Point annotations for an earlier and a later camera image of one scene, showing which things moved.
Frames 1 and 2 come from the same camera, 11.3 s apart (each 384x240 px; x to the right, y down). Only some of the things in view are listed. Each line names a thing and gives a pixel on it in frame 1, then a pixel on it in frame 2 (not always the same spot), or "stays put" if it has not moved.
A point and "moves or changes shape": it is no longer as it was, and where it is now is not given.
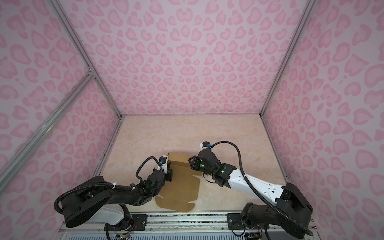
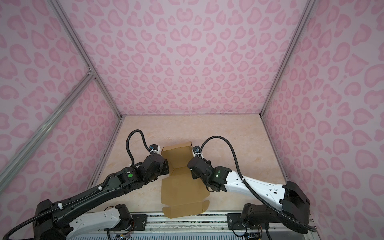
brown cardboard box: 180,193 moves or changes shape
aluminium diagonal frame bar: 9,172 stays put
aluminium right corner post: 303,18 stays put
